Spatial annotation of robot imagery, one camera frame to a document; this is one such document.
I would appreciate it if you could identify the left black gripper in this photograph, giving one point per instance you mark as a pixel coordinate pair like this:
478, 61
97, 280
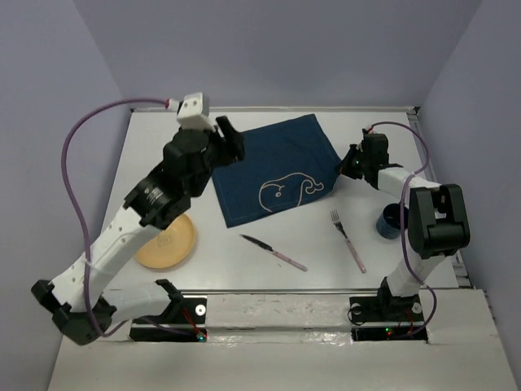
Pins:
235, 147

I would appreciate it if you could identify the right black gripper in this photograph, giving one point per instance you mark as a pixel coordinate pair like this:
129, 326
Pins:
344, 168

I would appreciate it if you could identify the pink handled fork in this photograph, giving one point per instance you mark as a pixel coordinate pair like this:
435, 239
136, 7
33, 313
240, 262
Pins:
340, 228

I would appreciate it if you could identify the navy whale placemat cloth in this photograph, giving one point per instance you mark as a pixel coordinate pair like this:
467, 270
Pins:
286, 165

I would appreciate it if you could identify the dark blue mug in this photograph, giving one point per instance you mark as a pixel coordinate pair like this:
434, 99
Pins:
388, 224

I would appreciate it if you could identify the pink handled knife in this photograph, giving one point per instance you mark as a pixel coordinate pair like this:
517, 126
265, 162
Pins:
274, 252

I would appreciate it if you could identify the yellow round plate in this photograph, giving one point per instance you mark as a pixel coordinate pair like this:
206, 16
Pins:
170, 247

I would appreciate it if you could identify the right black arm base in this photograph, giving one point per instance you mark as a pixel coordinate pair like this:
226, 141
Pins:
372, 321

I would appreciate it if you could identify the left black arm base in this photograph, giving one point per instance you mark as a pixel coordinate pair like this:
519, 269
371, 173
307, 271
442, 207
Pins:
185, 326

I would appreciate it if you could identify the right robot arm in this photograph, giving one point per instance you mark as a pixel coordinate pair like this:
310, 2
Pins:
435, 219

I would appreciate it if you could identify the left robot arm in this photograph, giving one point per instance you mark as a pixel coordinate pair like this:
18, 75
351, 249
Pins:
81, 306

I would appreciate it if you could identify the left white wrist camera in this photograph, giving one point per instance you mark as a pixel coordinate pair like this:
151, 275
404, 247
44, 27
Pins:
192, 112

